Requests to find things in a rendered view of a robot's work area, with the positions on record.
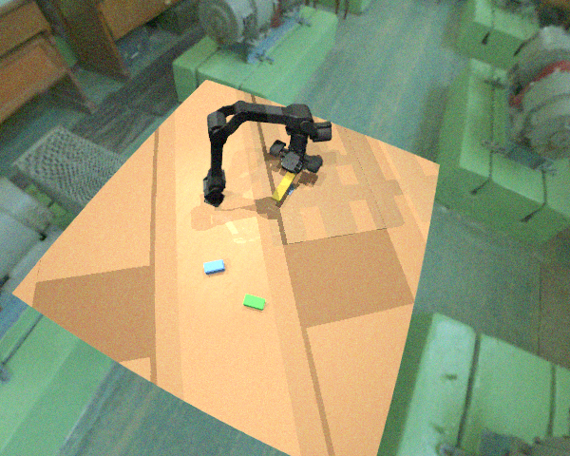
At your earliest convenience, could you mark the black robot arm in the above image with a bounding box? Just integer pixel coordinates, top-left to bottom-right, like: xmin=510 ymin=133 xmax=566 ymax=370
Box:
xmin=202 ymin=101 xmax=332 ymax=207

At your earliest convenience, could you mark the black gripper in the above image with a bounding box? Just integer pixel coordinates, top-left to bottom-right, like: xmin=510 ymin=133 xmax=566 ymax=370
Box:
xmin=269 ymin=140 xmax=323 ymax=173

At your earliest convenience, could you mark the yellow bar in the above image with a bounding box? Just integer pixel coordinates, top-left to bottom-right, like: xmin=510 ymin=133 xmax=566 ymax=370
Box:
xmin=272 ymin=171 xmax=297 ymax=203

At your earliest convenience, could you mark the blue rectangular block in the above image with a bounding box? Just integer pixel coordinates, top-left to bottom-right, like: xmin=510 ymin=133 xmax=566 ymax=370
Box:
xmin=203 ymin=260 xmax=226 ymax=275

